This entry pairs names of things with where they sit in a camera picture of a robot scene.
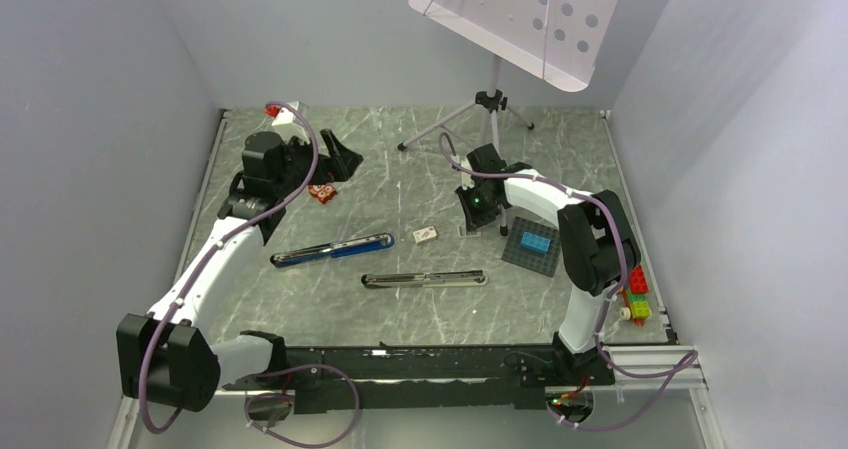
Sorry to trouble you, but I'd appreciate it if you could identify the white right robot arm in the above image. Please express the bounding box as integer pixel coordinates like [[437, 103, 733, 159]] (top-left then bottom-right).
[[443, 144, 641, 384]]

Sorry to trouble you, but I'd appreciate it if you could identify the white perforated music stand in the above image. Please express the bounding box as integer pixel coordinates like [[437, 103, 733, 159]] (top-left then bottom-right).
[[397, 0, 632, 238]]

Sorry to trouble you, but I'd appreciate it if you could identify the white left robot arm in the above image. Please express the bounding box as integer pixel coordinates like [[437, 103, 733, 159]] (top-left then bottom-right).
[[116, 129, 364, 412]]

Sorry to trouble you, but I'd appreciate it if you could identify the red cartoon eraser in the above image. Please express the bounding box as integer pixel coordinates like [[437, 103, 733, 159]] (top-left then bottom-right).
[[308, 184, 338, 205]]

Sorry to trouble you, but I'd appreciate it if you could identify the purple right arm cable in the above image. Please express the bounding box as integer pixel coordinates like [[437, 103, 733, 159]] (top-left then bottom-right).
[[438, 132, 700, 433]]

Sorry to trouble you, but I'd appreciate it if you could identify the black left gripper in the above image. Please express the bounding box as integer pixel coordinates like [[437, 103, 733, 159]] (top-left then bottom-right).
[[273, 129, 362, 198]]

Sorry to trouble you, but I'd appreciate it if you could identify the white staple box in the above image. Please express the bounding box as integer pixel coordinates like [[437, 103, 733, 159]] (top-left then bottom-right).
[[412, 226, 438, 245]]

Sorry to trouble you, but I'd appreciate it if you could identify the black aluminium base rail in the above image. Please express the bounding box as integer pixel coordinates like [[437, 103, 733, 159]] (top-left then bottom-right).
[[122, 343, 704, 415]]

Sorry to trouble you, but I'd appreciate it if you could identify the dark grey lego baseplate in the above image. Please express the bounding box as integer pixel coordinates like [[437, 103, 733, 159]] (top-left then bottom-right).
[[501, 217, 561, 278]]

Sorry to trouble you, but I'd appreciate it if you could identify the colourful lego toy car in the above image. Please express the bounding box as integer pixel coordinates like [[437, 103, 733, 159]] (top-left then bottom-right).
[[619, 265, 652, 327]]

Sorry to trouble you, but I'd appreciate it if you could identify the blue black stapler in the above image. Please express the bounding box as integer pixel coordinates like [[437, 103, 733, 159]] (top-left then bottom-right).
[[269, 232, 395, 268]]

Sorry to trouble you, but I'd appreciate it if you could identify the blue lego brick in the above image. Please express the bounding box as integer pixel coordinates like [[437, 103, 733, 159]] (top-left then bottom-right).
[[520, 231, 552, 254]]

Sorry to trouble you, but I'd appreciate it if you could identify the staple box tray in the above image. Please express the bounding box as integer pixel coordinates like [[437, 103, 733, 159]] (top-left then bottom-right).
[[458, 226, 481, 238]]

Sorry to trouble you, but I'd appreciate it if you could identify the black silver stapler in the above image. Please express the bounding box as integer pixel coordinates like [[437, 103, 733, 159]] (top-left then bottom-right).
[[361, 270, 488, 289]]

